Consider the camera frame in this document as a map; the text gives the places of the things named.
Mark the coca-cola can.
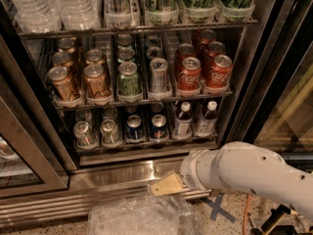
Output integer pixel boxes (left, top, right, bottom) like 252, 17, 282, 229
178, 57, 201, 91
192, 29, 216, 47
174, 43, 196, 79
202, 41, 226, 72
205, 55, 233, 88

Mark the front silver slim can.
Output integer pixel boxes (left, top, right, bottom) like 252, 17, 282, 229
150, 58, 168, 93

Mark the white-cap bottle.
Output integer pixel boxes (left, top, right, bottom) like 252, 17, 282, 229
195, 101, 218, 136
174, 102, 193, 138

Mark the rear green can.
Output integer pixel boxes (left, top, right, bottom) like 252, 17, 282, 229
116, 34, 134, 48

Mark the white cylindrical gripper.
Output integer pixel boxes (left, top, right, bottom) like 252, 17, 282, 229
148, 150, 222, 196

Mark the rear left silver can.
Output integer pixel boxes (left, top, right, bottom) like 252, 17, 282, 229
75, 109, 95, 126

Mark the front left gold can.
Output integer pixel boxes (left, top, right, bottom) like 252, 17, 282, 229
48, 67, 80, 102

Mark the orange cable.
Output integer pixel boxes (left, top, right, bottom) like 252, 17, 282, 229
242, 193, 252, 235

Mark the middle green can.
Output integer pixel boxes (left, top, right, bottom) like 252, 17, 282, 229
117, 48, 136, 64

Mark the yellow black stand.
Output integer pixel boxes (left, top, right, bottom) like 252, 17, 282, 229
250, 205, 313, 235

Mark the bottom wire shelf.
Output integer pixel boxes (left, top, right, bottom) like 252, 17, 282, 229
76, 132, 217, 156

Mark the clear plastic bag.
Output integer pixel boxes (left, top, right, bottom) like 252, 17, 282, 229
87, 195, 203, 235

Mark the front left silver can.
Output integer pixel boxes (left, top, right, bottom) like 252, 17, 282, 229
73, 121, 95, 146

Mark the middle left coca-cola can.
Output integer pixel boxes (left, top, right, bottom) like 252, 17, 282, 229
174, 43, 196, 79

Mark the gold can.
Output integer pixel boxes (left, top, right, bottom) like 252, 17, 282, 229
48, 67, 80, 102
52, 52, 73, 69
85, 49, 107, 65
58, 37, 77, 54
83, 64, 111, 99

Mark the front left coca-cola can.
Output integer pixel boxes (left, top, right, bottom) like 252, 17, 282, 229
178, 57, 201, 91

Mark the left white-cap bottle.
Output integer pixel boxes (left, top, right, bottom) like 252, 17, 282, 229
174, 102, 193, 138

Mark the rear coca-cola can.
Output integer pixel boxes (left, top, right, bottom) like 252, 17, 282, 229
192, 29, 216, 47

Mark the wire shelf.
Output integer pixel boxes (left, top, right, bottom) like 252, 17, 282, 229
18, 18, 258, 40
53, 86, 232, 111
76, 132, 217, 156

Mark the rear silver slim can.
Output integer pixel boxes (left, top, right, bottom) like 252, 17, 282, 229
144, 35, 160, 48

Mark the front green can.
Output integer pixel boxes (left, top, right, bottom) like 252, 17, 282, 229
118, 62, 142, 96

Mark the silver slim can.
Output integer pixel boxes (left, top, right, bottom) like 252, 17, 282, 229
146, 46, 163, 62
150, 58, 168, 93
144, 35, 160, 48

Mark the middle right coca-cola can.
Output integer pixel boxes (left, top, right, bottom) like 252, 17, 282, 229
202, 41, 226, 72

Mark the left glass fridge door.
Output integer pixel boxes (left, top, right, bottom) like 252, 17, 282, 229
0, 37, 69, 199

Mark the rear left gold can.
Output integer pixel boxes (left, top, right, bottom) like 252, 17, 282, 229
58, 37, 77, 54

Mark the blue tape cross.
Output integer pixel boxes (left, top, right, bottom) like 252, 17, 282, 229
201, 194, 236, 223

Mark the front right coca-cola can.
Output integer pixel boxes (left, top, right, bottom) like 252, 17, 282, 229
205, 55, 233, 88

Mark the glass fridge door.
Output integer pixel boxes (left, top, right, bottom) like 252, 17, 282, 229
0, 37, 69, 199
223, 0, 313, 172

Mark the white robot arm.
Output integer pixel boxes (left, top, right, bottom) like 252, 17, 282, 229
149, 142, 313, 220

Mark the right glass fridge door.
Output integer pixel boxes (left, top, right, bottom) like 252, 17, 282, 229
223, 0, 313, 172

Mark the middle left gold can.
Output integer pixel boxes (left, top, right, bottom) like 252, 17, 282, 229
52, 52, 73, 69

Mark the middle wire shelf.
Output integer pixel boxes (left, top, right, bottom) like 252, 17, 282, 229
53, 86, 232, 111

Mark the pepsi can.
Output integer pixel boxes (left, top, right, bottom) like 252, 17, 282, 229
126, 115, 144, 143
125, 105, 139, 116
150, 102, 164, 117
151, 115, 168, 141

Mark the upper wire shelf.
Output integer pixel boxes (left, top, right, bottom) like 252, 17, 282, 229
18, 18, 258, 40

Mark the middle silver slim can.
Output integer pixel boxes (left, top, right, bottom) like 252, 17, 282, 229
146, 46, 163, 62

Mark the stainless fridge base grille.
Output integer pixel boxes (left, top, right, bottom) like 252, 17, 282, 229
0, 154, 231, 228

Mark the right white-cap bottle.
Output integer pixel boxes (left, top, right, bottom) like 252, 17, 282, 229
195, 101, 218, 136

